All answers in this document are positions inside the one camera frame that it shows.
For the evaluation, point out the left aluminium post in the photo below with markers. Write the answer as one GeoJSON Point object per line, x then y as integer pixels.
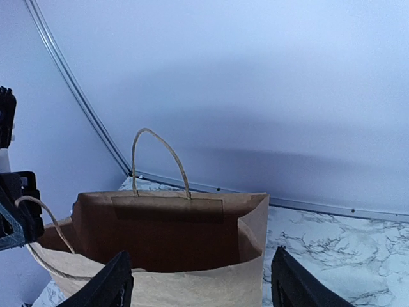
{"type": "Point", "coordinates": [73, 85]}

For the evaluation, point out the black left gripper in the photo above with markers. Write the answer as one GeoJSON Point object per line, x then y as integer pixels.
{"type": "Point", "coordinates": [8, 105]}

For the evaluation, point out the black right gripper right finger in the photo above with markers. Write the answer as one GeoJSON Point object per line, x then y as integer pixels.
{"type": "Point", "coordinates": [294, 286]}

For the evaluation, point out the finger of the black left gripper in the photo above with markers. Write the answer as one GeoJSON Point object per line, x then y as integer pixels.
{"type": "Point", "coordinates": [23, 223]}

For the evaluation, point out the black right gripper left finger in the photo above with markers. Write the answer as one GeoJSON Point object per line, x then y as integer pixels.
{"type": "Point", "coordinates": [112, 286]}

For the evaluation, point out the brown paper bag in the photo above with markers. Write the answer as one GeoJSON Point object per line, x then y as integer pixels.
{"type": "Point", "coordinates": [185, 248]}

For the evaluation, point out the aluminium frame rail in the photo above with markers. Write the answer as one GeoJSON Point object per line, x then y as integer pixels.
{"type": "Point", "coordinates": [296, 205]}

